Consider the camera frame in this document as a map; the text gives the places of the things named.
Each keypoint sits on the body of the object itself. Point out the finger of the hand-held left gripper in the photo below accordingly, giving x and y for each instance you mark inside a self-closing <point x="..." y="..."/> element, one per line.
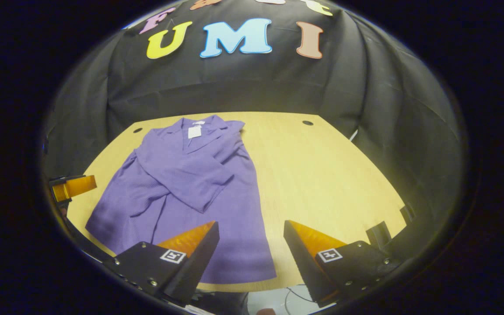
<point x="77" y="186"/>

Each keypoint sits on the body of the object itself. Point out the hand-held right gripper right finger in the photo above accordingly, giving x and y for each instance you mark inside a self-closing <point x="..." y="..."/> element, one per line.
<point x="304" y="267"/>

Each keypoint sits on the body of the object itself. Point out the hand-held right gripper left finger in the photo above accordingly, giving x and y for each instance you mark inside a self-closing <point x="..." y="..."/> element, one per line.
<point x="193" y="267"/>

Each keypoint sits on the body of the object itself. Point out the black backdrop cloth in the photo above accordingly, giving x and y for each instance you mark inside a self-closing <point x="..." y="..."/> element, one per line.
<point x="234" y="83"/>

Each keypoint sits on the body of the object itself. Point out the white paper garment tag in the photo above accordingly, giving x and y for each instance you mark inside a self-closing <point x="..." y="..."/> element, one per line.
<point x="194" y="132"/>

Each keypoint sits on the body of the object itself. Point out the purple shirt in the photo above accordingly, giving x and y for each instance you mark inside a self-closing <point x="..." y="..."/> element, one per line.
<point x="190" y="183"/>

